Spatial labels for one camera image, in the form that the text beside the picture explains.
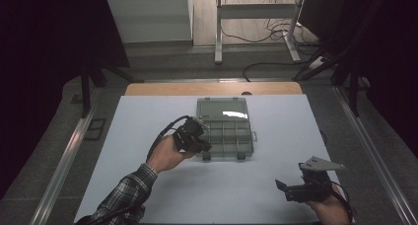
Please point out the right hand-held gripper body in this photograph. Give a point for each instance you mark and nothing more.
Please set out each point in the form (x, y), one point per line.
(310, 192)

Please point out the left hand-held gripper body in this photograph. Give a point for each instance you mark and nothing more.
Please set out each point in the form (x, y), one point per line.
(189, 136)

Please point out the clear grey compartment box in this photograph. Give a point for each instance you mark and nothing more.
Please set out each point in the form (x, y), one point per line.
(230, 142)

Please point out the person's right hand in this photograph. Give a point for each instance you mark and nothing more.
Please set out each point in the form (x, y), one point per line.
(332, 211)

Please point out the person's left hand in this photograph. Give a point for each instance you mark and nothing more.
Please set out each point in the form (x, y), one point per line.
(166, 154)

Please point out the white table sheet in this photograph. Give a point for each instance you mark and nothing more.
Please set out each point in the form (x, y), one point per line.
(249, 185)

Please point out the black tripod stand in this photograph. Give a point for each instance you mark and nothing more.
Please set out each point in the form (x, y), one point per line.
(353, 93)
(86, 90)

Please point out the white cabinet panel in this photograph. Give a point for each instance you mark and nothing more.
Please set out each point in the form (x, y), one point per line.
(151, 17)

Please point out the white power strip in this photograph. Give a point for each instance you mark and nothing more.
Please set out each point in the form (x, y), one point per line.
(316, 63)

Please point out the dark curtain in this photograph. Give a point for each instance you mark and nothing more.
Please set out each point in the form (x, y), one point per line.
(394, 54)
(39, 70)

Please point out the aluminium rail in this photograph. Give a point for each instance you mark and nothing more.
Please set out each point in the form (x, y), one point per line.
(374, 152)
(65, 165)

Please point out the black floor frame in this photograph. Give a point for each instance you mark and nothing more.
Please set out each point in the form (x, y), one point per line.
(95, 129)

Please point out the white desk frame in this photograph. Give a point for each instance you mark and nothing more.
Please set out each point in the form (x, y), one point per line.
(256, 11)

